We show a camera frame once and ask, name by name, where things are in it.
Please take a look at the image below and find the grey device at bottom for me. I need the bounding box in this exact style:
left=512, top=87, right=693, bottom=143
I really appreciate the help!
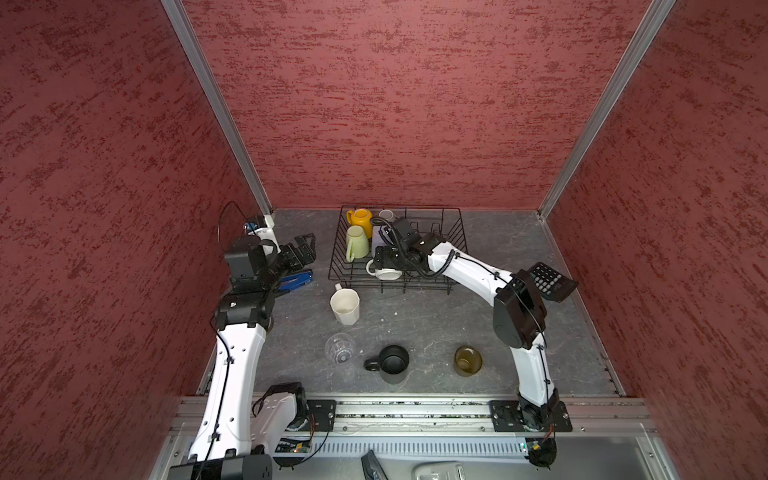
left=412, top=461, right=466, bottom=480

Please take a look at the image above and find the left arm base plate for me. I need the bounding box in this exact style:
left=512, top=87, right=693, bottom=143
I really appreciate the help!
left=286, top=399, right=337, bottom=433

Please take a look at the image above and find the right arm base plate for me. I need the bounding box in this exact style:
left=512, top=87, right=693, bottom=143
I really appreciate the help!
left=488, top=400, right=573, bottom=435

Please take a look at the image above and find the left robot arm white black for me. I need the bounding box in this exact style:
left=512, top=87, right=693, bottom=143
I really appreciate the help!
left=168, top=214, right=316, bottom=479

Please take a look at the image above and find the pale green mug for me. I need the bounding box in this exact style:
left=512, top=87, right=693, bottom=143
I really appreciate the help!
left=345, top=225, right=370, bottom=263

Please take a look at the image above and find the grey white mug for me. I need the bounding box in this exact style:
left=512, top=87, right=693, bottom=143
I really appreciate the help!
left=378, top=209, right=396, bottom=222

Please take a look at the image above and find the blue black tool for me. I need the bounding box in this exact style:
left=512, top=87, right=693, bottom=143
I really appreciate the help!
left=277, top=269, right=314, bottom=297

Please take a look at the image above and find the clear glass cup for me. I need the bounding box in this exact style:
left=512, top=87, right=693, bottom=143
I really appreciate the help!
left=325, top=333, right=357, bottom=364

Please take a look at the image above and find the black calculator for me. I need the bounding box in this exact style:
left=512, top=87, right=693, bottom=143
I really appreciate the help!
left=529, top=262, right=578, bottom=303

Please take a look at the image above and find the aluminium rail frame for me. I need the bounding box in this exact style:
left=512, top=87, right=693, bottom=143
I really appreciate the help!
left=152, top=394, right=678, bottom=479

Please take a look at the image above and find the cream white mug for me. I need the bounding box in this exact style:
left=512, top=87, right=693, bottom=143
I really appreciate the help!
left=329, top=283, right=360, bottom=326

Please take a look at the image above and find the black object at bottom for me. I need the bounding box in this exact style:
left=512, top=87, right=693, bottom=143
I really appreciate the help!
left=361, top=450, right=388, bottom=480

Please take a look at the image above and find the black wire dish rack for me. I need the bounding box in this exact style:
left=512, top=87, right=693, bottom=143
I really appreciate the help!
left=327, top=205, right=475, bottom=295

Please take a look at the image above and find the red inside white mug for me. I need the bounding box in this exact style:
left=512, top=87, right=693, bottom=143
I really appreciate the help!
left=365, top=260, right=403, bottom=281

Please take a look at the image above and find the yellow mug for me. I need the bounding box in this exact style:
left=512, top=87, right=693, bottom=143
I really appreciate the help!
left=346, top=208, right=373, bottom=239

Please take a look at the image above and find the olive green glass cup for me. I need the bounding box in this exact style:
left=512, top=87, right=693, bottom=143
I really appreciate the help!
left=453, top=345, right=483, bottom=377

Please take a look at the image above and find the lilac plastic cup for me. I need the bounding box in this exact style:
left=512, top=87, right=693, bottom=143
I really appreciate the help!
left=371, top=225, right=390, bottom=255

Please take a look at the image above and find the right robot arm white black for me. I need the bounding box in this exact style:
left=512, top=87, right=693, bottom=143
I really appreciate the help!
left=372, top=217, right=559, bottom=431

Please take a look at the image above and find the black mug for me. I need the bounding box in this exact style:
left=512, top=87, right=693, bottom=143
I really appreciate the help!
left=363, top=345, right=410, bottom=385

